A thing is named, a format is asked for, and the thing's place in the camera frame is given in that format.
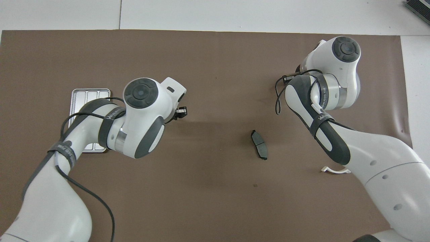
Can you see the dark ribbed metal device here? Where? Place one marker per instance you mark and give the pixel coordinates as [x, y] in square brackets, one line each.
[418, 8]

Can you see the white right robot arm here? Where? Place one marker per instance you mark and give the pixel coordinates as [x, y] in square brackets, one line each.
[386, 151]

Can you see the single grey brake pad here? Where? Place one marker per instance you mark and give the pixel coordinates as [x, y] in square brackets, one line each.
[259, 144]

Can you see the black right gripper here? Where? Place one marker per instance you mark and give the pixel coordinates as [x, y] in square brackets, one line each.
[298, 70]

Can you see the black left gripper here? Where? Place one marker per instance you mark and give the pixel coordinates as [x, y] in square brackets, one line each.
[172, 116]

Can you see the brown paper table mat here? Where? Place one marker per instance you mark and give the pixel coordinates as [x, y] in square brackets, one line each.
[215, 67]

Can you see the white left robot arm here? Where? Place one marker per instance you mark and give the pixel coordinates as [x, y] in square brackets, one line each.
[141, 111]

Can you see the silver metal ribbed tray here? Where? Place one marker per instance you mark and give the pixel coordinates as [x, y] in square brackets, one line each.
[90, 94]

